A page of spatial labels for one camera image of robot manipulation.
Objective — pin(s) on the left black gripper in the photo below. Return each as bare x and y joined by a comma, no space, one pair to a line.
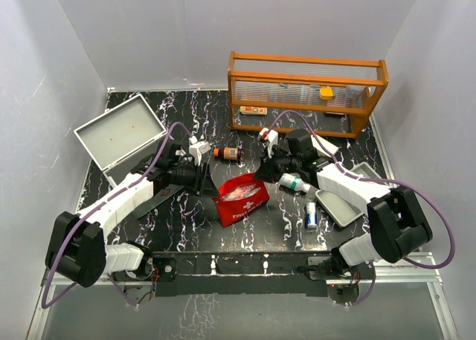
202,183

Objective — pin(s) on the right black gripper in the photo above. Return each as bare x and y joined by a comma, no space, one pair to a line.
267,172

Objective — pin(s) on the clear bag blue items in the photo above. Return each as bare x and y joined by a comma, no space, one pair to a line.
241,192

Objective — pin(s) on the red first aid pouch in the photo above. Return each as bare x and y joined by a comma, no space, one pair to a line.
231,212

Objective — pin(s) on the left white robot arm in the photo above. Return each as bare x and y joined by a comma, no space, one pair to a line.
78,247

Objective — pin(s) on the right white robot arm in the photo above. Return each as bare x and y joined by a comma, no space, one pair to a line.
397,223

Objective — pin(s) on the amber medicine bottle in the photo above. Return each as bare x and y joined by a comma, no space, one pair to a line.
227,153

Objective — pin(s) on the white medicine box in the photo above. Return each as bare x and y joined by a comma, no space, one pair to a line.
323,146

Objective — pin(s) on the white green-label bottle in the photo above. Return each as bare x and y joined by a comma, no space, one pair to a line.
294,183

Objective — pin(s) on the blue white can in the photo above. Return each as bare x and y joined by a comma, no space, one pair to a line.
311,220

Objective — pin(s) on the wooden toy block strip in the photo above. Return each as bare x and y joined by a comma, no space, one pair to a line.
253,110

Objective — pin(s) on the grey divided tray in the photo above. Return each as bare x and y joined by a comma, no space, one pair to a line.
340,211

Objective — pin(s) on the yellow block on shelf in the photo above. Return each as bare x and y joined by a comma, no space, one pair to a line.
326,93

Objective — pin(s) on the wooden display shelf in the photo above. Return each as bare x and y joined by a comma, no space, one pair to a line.
286,84

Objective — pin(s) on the grey open case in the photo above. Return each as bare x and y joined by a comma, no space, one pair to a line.
119,138

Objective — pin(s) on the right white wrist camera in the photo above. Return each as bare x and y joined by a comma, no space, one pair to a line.
268,138

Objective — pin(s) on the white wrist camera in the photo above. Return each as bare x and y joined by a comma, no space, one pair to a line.
268,138
197,149

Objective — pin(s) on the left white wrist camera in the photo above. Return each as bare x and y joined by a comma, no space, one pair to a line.
197,149

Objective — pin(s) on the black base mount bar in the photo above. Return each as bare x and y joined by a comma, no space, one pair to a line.
251,273

